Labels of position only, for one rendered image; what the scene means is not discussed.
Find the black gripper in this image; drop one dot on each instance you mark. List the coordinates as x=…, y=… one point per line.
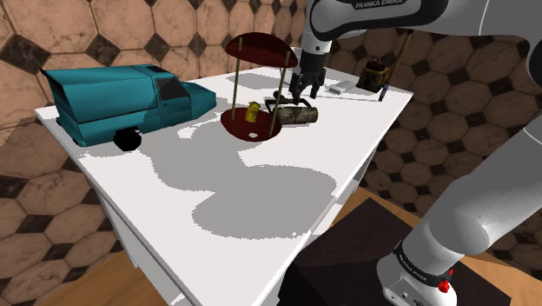
x=312, y=63

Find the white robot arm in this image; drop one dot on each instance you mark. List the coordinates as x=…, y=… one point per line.
x=474, y=212

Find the flat white box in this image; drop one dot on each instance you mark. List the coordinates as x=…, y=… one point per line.
x=341, y=87

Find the small yellow figure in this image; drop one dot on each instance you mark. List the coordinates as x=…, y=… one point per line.
x=253, y=112

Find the dark red two-tier stand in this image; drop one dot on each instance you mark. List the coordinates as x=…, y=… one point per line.
x=258, y=48

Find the yellow brown toy robot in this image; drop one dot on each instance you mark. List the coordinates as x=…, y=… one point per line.
x=372, y=75

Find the brown stick with blue tip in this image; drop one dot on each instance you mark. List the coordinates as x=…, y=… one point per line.
x=396, y=63

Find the dark robot stand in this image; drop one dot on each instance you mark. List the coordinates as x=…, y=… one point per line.
x=338, y=254

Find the teal toy van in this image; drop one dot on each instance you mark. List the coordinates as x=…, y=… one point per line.
x=118, y=101

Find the white table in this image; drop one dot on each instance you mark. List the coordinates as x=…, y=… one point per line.
x=169, y=220

